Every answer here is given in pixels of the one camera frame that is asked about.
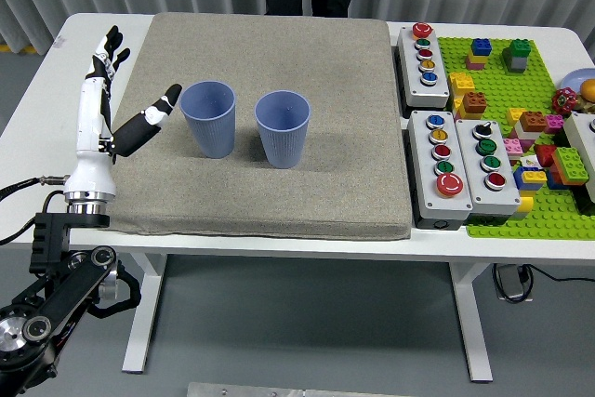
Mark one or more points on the small white printed brick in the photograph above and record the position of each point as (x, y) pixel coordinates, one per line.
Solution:
(528, 163)

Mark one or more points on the pink toy brick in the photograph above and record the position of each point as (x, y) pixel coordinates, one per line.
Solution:
(474, 65)
(512, 147)

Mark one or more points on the blue and yellow toy brick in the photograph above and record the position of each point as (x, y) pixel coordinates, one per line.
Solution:
(530, 179)

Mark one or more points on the green studded baseplate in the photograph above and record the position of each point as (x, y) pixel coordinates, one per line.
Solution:
(548, 225)

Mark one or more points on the light blue plate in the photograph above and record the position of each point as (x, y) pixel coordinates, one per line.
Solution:
(574, 78)

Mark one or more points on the large green toy brick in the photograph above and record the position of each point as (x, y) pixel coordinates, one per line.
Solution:
(569, 162)

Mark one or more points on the white control box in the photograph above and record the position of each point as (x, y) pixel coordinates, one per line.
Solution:
(581, 146)

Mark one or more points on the yellow round toy brick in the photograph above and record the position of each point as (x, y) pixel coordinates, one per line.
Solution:
(525, 205)

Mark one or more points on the red toy brick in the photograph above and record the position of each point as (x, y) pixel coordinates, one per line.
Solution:
(545, 154)

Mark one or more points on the red toy valve wheel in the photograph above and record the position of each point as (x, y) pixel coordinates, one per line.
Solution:
(564, 101)

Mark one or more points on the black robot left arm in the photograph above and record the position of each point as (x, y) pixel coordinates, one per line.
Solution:
(56, 295)

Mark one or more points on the grey selector switch control box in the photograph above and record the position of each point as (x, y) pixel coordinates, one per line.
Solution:
(472, 169)

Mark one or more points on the white toy brick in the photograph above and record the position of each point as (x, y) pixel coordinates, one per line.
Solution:
(525, 135)

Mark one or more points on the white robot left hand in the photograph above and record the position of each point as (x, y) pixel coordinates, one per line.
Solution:
(90, 136)

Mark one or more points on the grey toy brick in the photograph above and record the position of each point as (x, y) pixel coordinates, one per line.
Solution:
(517, 65)

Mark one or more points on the magenta toy brick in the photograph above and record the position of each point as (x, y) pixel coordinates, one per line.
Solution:
(554, 123)

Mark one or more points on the blue ribbed cup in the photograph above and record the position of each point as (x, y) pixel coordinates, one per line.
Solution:
(209, 132)
(282, 146)

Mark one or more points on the grey power adapter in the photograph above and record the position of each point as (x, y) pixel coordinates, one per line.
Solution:
(510, 281)

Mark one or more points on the white table leg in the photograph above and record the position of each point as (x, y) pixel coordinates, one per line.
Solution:
(144, 313)
(472, 322)

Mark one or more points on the grey-brown mat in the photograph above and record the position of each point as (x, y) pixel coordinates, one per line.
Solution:
(279, 202)

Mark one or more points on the orange toy brick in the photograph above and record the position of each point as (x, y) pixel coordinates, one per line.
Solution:
(474, 103)
(533, 121)

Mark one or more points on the grey five-button control box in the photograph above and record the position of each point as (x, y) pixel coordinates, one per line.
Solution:
(437, 90)
(425, 169)

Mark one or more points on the toy burger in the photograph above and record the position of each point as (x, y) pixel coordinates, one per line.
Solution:
(589, 90)

